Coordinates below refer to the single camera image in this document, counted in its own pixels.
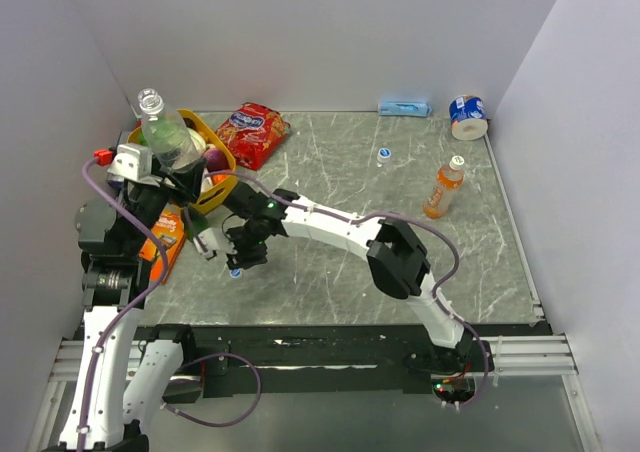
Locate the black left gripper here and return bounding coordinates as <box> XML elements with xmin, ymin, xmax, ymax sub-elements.
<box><xmin>120</xmin><ymin>148</ymin><xmax>205</xmax><ymax>255</ymax></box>

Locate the orange juice plastic bottle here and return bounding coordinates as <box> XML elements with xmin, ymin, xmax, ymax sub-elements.
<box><xmin>423</xmin><ymin>155</ymin><xmax>465</xmax><ymax>219</ymax></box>

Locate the clear plastic water bottle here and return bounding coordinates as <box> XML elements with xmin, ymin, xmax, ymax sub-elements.
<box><xmin>377</xmin><ymin>147</ymin><xmax>392</xmax><ymax>167</ymax></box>

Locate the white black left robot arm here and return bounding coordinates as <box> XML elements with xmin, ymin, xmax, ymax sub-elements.
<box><xmin>55</xmin><ymin>173</ymin><xmax>200</xmax><ymax>451</ymax></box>

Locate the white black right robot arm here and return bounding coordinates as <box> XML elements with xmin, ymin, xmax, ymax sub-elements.
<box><xmin>194</xmin><ymin>170</ymin><xmax>474</xmax><ymax>371</ymax></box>

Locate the yellow plastic basket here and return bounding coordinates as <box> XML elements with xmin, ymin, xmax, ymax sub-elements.
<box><xmin>123</xmin><ymin>108</ymin><xmax>237</xmax><ymax>214</ymax></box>

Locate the orange toy fruit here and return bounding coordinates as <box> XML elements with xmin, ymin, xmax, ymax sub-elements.
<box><xmin>211</xmin><ymin>174</ymin><xmax>232</xmax><ymax>185</ymax></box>

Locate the purple toy onion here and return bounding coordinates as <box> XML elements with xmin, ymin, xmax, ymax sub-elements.
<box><xmin>203</xmin><ymin>147</ymin><xmax>230</xmax><ymax>172</ymax></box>

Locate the orange razor package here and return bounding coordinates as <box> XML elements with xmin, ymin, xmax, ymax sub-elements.
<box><xmin>139</xmin><ymin>206</ymin><xmax>186</xmax><ymax>283</ymax></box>

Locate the red snack bag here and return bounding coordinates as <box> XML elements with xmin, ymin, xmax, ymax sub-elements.
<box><xmin>215</xmin><ymin>102</ymin><xmax>290</xmax><ymax>171</ymax></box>

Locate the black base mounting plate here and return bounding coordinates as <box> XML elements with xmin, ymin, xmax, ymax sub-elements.
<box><xmin>134</xmin><ymin>324</ymin><xmax>551</xmax><ymax>398</ymax></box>

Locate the blue tissue pack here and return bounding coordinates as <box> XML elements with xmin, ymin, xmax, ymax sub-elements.
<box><xmin>377</xmin><ymin>101</ymin><xmax>432</xmax><ymax>118</ymax></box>

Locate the blue wrapped toilet roll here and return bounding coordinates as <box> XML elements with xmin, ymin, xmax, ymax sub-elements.
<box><xmin>449</xmin><ymin>95</ymin><xmax>488</xmax><ymax>141</ymax></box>

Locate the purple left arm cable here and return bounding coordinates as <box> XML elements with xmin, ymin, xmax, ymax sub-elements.
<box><xmin>74</xmin><ymin>159</ymin><xmax>262</xmax><ymax>446</ymax></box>

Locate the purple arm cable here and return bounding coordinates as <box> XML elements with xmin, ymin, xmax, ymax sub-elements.
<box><xmin>74</xmin><ymin>159</ymin><xmax>262</xmax><ymax>446</ymax></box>
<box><xmin>182</xmin><ymin>169</ymin><xmax>496</xmax><ymax>411</ymax></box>

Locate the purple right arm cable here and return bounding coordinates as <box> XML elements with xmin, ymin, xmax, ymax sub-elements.
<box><xmin>182</xmin><ymin>169</ymin><xmax>496</xmax><ymax>411</ymax></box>

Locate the aluminium frame rail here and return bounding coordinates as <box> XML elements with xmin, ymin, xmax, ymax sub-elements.
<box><xmin>49</xmin><ymin>336</ymin><xmax>578</xmax><ymax>382</ymax></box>

